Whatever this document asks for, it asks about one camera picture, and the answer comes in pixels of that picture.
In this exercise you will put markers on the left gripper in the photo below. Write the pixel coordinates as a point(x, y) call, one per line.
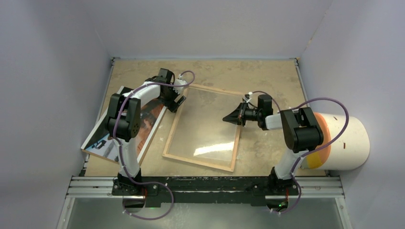
point(172, 106)

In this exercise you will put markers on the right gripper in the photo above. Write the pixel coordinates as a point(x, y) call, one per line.
point(238, 116)

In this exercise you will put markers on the wooden picture frame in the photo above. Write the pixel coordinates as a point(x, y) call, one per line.
point(171, 139)

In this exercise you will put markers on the clear acrylic sheet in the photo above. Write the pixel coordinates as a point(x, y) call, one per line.
point(205, 126)

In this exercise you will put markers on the glossy photo print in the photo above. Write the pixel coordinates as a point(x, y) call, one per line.
point(99, 144)

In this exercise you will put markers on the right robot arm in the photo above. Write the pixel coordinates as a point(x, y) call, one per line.
point(301, 130)

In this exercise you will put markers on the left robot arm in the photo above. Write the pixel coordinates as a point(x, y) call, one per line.
point(124, 117)

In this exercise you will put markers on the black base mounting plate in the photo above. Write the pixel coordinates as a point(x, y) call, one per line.
point(206, 190)

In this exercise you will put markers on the white cylinder with orange face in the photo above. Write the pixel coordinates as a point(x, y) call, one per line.
point(348, 152)

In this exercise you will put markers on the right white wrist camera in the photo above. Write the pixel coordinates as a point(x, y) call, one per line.
point(247, 97)

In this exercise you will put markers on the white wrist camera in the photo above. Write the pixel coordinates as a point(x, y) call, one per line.
point(180, 84)
point(247, 97)

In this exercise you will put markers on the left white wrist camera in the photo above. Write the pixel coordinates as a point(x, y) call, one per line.
point(180, 84)

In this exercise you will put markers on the aluminium rail frame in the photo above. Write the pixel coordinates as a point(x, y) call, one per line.
point(101, 187)

